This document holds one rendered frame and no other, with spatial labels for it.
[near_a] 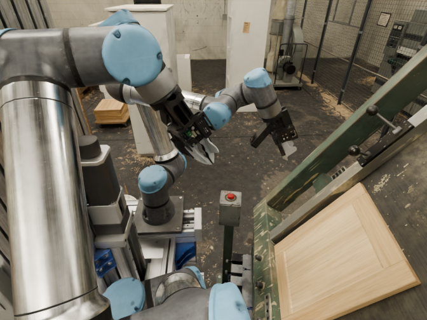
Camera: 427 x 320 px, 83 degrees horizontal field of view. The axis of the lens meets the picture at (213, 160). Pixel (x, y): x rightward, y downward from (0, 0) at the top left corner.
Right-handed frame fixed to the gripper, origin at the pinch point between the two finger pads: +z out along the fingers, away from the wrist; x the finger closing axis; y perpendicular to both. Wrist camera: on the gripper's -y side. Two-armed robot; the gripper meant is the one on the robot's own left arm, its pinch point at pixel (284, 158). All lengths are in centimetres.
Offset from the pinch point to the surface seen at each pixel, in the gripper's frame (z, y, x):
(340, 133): 13.4, 26.7, 17.8
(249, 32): 21, 35, 356
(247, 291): 49, -39, -19
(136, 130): 28, -150, 204
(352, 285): 22.5, 2.5, -39.6
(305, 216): 30.2, -1.7, -5.3
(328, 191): 20.9, 10.3, -4.5
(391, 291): 17.1, 10.2, -45.6
